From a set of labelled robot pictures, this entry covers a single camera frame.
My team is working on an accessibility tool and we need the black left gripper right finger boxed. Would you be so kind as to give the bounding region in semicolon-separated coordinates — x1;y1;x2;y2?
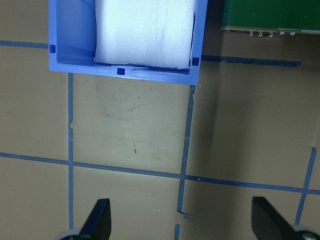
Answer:
251;196;302;240

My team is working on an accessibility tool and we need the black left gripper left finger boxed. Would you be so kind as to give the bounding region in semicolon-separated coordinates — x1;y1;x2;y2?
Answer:
78;198;112;240

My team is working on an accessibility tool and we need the white foam pad left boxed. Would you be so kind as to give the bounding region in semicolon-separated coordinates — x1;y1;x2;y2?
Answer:
94;0;196;69

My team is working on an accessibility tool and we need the blue plastic bin left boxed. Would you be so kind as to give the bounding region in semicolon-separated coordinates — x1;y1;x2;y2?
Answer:
48;0;208;85

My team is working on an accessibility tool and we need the green conveyor belt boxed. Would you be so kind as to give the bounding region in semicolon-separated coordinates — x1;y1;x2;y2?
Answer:
221;0;320;35

